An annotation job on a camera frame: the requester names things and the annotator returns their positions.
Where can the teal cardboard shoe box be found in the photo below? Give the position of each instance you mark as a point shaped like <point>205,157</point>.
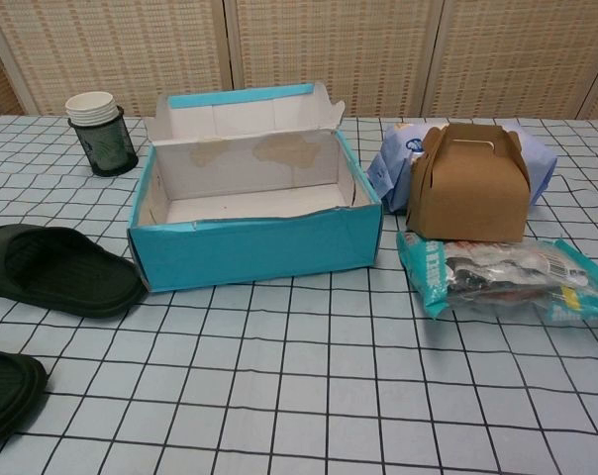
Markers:
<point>254,252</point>

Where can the black rubber slipper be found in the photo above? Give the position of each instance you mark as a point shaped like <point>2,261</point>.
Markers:
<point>96,282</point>
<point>7,396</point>

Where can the brown kraft gable box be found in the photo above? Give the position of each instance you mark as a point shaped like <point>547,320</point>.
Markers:
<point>462,203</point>

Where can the blue checked tablecloth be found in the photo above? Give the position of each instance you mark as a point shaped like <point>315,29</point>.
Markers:
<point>299,386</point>

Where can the teal clear snack packet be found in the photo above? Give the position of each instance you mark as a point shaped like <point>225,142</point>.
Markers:
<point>477,277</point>

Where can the bamboo folding screen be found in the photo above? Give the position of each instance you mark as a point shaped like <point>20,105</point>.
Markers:
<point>328,49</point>

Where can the black mesh cup holder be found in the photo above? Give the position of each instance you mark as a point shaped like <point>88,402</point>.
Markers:
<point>111,148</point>

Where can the stack of white paper cups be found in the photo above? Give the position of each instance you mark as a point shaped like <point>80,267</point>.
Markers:
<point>88,106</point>

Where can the pale blue white food bag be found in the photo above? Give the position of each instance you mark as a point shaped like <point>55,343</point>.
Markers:
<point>539,163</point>

